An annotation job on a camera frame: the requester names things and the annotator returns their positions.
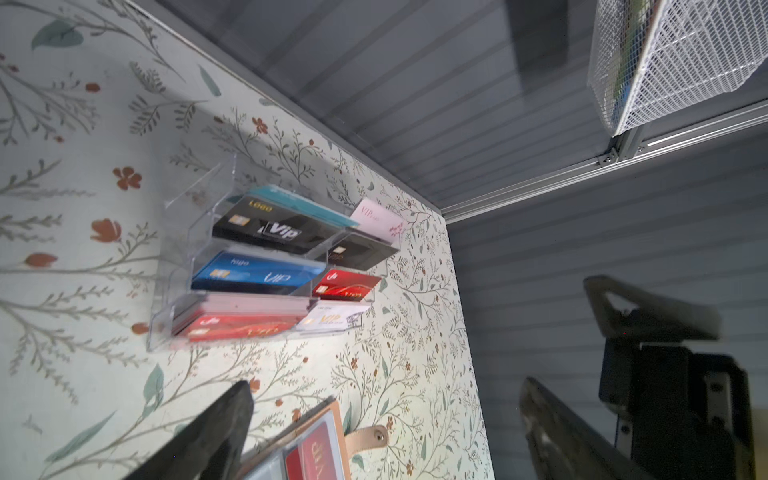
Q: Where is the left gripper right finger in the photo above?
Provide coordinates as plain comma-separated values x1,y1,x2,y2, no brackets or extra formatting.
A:
519,377,652,480

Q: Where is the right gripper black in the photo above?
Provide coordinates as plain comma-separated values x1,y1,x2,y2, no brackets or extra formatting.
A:
583,275,756,479

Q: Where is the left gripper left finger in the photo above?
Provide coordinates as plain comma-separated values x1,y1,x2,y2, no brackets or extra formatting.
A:
127,380,254,479

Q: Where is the pink leather card wallet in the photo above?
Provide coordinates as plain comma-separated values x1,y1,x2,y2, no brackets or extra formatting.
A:
235,397,389,480

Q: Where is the clear acrylic card display stand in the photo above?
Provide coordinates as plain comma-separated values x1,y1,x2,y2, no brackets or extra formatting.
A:
147,155,405,351

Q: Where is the dark black card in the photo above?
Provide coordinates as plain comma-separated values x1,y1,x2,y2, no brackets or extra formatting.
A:
327,231,398,271

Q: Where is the teal card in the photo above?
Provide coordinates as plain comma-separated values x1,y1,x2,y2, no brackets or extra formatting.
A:
226,185,359,228

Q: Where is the white VIP diamond card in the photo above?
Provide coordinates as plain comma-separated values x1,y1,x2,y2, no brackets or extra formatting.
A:
296,300,371,333

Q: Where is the blue VIP card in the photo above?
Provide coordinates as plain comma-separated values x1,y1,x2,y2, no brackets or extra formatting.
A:
190,251,326,295

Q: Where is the black VIP card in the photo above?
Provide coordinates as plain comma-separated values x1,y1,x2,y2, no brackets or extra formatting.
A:
212,196,342,254

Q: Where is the pink VIP card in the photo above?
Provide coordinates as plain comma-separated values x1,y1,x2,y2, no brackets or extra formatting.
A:
350,198,405,244

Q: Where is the white wire mesh basket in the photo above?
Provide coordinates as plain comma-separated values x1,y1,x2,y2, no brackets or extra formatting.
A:
587,1,767,136

